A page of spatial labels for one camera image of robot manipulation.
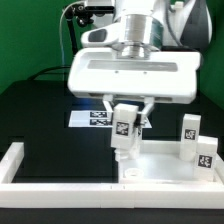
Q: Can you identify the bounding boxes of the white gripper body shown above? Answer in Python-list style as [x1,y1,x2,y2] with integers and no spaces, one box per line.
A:
[68,26,201,104]

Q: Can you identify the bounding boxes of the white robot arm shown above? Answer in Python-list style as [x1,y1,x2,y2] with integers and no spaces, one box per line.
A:
[68,0,212,126]

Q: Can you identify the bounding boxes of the paper sheet with tags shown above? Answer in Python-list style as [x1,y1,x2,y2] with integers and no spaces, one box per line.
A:
[68,110,153,129]

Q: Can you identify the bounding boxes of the white U-shaped obstacle fence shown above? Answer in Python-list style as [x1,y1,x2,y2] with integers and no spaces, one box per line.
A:
[0,142,224,209]

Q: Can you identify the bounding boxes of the black cable bundle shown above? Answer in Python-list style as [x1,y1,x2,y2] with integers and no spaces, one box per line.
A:
[27,65,73,82]

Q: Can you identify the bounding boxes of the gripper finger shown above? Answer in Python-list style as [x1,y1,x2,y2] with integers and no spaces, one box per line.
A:
[136,97,155,126]
[102,94,114,118]

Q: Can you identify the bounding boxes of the white square table top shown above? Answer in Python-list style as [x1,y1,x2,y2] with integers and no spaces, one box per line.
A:
[118,140,224,184]

